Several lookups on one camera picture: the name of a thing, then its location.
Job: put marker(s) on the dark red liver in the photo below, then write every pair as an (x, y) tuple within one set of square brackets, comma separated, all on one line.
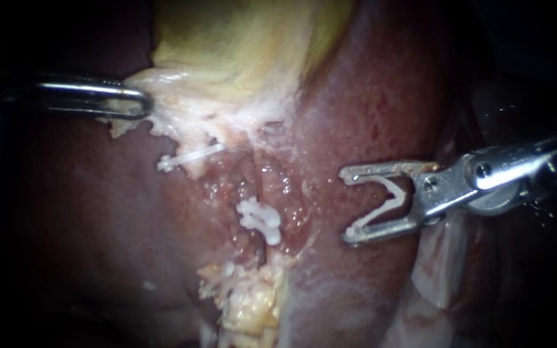
[(365, 96)]

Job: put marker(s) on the gallbladder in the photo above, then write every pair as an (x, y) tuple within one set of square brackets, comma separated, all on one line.
[(230, 53)]

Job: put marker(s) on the right arm instrument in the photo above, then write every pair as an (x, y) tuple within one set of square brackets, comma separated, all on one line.
[(491, 179)]

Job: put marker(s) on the thin tube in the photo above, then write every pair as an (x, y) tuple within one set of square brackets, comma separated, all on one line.
[(278, 181)]

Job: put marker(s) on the right arm instrument jaw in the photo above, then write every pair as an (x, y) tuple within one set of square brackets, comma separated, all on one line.
[(385, 229), (385, 168)]

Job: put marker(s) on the white clip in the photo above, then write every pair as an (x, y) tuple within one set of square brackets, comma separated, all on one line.
[(196, 155), (252, 212), (386, 205), (271, 234)]

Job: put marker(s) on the left arm instrument jaw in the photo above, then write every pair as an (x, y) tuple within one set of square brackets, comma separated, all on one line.
[(90, 89)]

